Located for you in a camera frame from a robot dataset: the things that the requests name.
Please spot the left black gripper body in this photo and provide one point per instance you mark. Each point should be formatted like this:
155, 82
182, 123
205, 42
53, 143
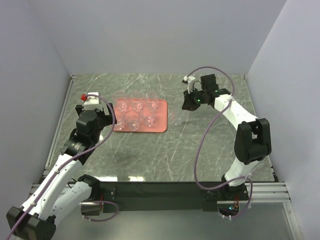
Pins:
103, 119

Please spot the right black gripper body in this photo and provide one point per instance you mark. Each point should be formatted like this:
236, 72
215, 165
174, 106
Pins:
199, 96

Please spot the clear faceted glass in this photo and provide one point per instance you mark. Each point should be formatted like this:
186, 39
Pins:
121, 104
136, 100

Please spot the clear round glass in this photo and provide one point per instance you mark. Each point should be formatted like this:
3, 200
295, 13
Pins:
152, 100

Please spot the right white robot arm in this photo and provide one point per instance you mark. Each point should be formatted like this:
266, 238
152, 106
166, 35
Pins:
253, 137

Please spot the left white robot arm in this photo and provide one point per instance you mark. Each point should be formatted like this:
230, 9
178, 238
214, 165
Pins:
39, 216

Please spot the pink plastic tray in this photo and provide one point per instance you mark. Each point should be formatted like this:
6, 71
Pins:
161, 118

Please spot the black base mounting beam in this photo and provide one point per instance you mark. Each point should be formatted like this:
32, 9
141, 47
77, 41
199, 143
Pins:
165, 196

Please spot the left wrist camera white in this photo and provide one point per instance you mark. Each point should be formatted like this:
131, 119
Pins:
92, 100

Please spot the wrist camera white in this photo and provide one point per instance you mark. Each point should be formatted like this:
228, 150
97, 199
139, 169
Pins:
189, 80
92, 100

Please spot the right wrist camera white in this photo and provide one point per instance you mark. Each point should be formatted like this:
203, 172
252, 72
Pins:
189, 80

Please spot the aluminium rail left edge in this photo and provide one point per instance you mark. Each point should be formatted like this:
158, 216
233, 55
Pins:
58, 128

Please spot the aluminium frame rail front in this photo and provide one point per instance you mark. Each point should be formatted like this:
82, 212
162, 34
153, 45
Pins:
262, 192

